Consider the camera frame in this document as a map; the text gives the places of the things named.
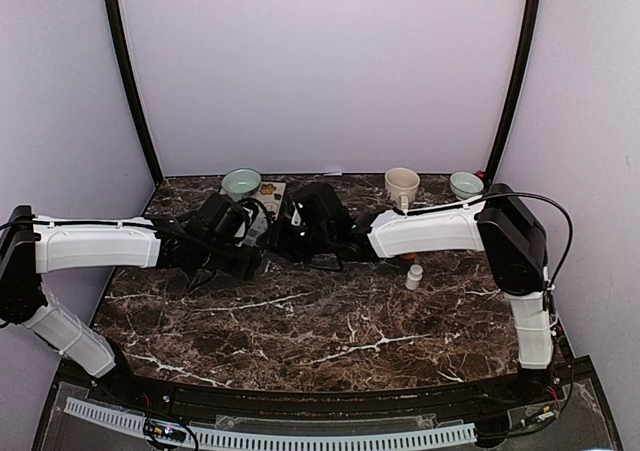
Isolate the left black frame post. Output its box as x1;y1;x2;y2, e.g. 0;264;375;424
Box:
103;0;164;186

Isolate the floral square plate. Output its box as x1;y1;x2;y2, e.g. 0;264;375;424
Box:
245;181;286;216

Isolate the clear plastic pill organizer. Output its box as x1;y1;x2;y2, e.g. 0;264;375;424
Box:
242;212;273;247

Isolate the beige ceramic mug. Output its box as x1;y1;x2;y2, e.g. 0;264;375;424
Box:
384;167;420;211

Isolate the black frame post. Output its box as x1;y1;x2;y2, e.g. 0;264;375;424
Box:
484;0;540;185
103;0;164;186

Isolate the right black frame post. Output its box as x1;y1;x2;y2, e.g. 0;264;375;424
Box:
484;0;540;185

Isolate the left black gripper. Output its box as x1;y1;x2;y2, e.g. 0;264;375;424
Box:
197;241;262;281

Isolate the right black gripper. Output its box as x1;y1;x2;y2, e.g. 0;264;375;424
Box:
256;216;332;265

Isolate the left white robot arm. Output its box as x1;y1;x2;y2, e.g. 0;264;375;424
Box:
1;204;263;407

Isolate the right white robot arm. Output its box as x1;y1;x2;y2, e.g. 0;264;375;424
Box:
271;182;557;405

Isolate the small white pill bottle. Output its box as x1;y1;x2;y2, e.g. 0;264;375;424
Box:
405;264;423;290

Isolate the white slotted cable duct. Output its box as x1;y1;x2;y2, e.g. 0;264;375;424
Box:
63;397;477;450

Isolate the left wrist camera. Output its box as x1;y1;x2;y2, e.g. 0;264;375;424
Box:
187;194;250;245

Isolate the green ceramic bowl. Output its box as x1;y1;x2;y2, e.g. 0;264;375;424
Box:
221;168;262;201
449;171;484;200

